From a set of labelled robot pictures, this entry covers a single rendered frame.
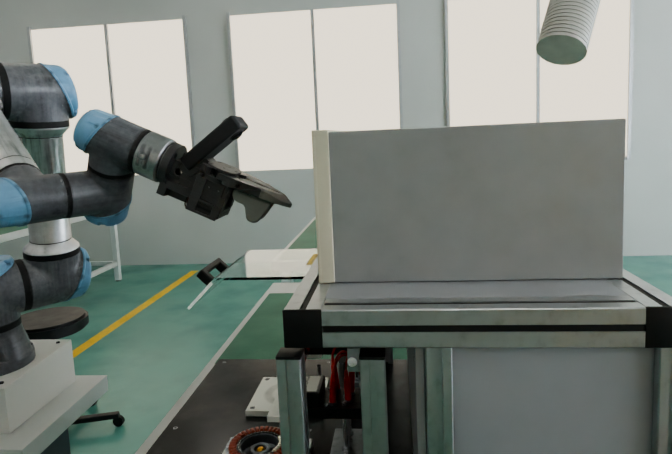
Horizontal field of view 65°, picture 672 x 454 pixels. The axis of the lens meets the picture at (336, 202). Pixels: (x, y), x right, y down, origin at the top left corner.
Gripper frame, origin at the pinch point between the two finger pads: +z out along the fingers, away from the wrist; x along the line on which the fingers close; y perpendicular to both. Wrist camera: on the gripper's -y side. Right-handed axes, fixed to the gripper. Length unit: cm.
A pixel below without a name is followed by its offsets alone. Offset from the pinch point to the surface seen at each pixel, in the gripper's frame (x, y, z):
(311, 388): 5.4, 25.2, 15.6
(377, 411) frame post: 24.1, 14.7, 23.0
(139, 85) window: -468, 37, -257
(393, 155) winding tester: 14.5, -13.5, 13.0
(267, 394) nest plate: -19.7, 43.6, 8.9
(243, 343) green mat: -55, 53, -4
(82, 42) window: -468, 18, -331
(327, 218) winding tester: 14.8, -2.5, 8.3
